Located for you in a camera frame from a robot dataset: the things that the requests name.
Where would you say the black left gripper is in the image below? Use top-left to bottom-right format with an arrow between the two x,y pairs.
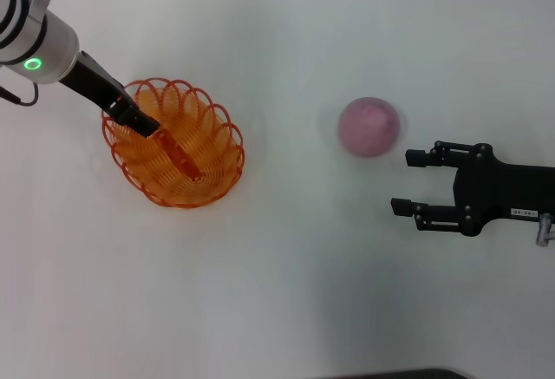
58,51 -> 160,138

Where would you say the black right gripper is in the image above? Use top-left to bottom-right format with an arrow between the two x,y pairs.
390,140 -> 555,237

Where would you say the orange plastic wire basket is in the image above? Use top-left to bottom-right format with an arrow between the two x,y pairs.
101,77 -> 246,210

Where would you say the pink peach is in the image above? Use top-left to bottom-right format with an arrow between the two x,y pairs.
337,96 -> 402,159

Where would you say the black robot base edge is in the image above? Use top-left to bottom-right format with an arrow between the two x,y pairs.
333,368 -> 472,379

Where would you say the thin black cable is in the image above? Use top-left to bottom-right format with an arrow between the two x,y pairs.
0,80 -> 41,108

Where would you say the metal cable connector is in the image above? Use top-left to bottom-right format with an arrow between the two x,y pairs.
535,213 -> 555,248

